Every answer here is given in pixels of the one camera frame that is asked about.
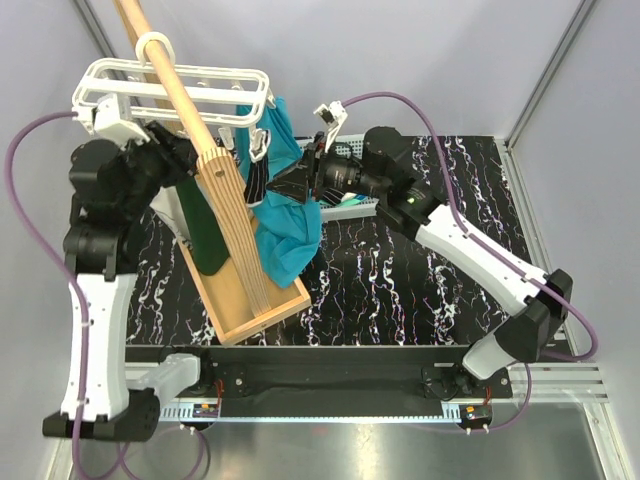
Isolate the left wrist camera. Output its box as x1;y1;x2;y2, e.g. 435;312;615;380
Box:
91;93;151;148

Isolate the teal cloth garment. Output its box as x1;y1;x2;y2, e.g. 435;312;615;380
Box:
252;96;322;288

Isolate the black white striped sock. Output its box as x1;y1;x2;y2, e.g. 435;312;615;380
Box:
244;155;269;208

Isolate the green white sock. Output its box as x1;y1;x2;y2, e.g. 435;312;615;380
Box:
150;178;229;276

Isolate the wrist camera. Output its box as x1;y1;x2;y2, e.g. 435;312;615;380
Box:
314;101;348;152
91;93;151;148

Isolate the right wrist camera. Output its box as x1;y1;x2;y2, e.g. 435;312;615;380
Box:
314;101;348;152

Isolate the wooden tray base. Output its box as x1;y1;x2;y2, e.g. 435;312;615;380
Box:
172;219;311;347

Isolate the wooden pole stand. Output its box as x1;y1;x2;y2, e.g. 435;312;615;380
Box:
119;1;271;316

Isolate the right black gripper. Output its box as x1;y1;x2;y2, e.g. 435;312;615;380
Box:
265;132;386;206

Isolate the white plastic clip hanger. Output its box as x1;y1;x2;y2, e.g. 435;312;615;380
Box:
71;31;276;128

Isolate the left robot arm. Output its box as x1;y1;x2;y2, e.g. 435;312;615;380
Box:
42;121;216;443

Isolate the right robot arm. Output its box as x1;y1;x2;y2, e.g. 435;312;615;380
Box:
266;127;573;397

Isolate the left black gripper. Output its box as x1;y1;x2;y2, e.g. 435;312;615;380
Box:
116;119;205;216

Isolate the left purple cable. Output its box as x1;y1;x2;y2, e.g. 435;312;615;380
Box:
3;110;96;480

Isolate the grey plastic basket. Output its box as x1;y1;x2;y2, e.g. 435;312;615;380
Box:
296;131;376;222

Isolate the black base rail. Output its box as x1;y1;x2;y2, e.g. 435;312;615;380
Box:
126;345;513;400

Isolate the purple cable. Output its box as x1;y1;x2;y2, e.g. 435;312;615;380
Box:
342;92;599;434
3;110;96;480

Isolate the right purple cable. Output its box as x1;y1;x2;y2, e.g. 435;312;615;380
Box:
342;92;599;434

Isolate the white hanger clip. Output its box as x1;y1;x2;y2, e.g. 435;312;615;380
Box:
249;127;271;163

